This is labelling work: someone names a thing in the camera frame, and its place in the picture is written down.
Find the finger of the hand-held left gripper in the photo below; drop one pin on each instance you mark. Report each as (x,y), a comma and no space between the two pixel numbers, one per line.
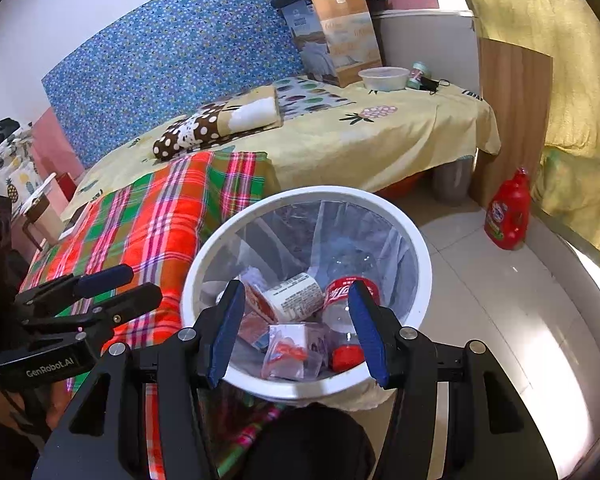
(105,279)
(135,300)

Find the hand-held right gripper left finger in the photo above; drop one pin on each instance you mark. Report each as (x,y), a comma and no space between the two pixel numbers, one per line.
(227,335)

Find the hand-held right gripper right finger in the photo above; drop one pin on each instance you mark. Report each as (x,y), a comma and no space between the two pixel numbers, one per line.
(365,335)

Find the small red white box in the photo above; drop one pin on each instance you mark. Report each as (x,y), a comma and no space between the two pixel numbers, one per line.
(260,305)

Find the clear bottle with red label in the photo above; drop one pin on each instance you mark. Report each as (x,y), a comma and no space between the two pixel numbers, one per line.
(345,295)

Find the clear plastic packet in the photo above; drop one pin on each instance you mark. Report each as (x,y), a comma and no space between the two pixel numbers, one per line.
(290,355)

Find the white cylindrical cup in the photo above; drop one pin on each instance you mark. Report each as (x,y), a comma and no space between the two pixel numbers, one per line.
(290,295)

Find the clear bin liner bag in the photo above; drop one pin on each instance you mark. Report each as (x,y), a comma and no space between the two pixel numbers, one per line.
(290,235)

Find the white round trash bin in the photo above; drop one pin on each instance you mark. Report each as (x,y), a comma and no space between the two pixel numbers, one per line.
(305,194)

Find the plaid blanket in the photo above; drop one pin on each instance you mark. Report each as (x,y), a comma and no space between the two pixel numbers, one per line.
(130,230)

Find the pineapple print bag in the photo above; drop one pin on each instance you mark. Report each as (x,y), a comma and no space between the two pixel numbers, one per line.
(15,180)

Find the orange basin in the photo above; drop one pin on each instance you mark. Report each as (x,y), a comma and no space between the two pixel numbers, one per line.
(400,190)

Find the brown polka dot pillow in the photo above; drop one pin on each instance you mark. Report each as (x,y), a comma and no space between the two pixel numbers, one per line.
(190,135)

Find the grey bucket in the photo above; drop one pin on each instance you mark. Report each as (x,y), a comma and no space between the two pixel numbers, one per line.
(452,182)

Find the red detergent bottle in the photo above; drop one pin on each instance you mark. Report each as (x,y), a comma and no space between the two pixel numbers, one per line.
(505,215)

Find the bed with yellow sheet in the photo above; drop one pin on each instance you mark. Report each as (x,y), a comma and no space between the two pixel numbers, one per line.
(380,145)

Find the blue floral headboard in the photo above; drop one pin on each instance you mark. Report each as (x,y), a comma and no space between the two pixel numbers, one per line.
(180,50)

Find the leaf print cloth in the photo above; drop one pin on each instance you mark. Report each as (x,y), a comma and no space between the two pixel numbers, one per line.
(315,97)

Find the white plastic bowl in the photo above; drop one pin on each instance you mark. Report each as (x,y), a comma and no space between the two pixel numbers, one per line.
(382,80)

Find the black face mask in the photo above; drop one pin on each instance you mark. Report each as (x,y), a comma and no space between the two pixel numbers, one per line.
(430,85)

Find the small green bottle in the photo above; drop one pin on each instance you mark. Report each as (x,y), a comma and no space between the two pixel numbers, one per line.
(419,75)

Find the wooden panel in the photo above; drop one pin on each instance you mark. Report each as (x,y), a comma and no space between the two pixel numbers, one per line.
(510,110)

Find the cardboard bedding box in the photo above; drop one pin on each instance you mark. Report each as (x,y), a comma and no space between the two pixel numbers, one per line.
(350,40)

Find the white bed board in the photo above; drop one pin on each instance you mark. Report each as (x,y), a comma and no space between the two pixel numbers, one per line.
(430,40)

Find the yellow curtain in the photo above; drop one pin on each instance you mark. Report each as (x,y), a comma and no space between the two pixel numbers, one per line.
(580,60)

